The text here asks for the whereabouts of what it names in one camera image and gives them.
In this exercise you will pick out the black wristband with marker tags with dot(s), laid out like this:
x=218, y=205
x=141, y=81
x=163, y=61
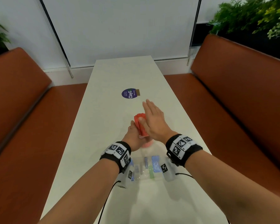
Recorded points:
x=117, y=153
x=182, y=149

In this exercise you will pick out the green plastic piece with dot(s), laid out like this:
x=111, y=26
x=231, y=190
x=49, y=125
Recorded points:
x=151, y=172

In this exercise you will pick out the blue plastic piece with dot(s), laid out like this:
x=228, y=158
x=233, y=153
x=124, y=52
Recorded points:
x=155, y=164

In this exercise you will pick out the person's right forearm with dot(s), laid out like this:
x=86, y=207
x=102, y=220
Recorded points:
x=228, y=188

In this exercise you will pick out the person's right hand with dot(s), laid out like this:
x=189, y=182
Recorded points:
x=157, y=124

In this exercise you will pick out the brown leather bench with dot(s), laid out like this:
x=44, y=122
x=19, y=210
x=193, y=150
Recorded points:
x=238, y=102
x=25, y=137

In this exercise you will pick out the person's left forearm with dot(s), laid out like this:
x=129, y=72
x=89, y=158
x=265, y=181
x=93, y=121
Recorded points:
x=84, y=195

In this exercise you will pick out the round purple sticker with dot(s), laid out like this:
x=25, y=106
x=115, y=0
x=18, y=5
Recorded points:
x=129, y=93

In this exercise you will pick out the clear blind wand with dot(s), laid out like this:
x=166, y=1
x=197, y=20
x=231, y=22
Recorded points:
x=190, y=55
x=69, y=68

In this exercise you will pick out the red ribbed paper cup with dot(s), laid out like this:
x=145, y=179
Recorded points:
x=141, y=128

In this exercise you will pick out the person's right thumb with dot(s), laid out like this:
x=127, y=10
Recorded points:
x=141, y=121

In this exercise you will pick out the person's left thumb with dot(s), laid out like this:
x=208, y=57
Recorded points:
x=132, y=124

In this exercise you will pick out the clear plastic tray with tags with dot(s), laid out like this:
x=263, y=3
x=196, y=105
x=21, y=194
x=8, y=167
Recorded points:
x=144, y=172

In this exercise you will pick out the black planter box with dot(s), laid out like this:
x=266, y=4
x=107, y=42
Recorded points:
x=247, y=44

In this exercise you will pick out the white roller blind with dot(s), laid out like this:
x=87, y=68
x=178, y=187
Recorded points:
x=121, y=30

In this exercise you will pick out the small blue stick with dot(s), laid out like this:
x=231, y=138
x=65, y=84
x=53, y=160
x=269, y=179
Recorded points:
x=145, y=162

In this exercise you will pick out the person's left hand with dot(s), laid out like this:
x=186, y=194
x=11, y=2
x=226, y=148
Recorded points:
x=133, y=139

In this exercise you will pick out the green leafy plants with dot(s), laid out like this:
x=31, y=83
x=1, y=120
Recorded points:
x=256, y=16

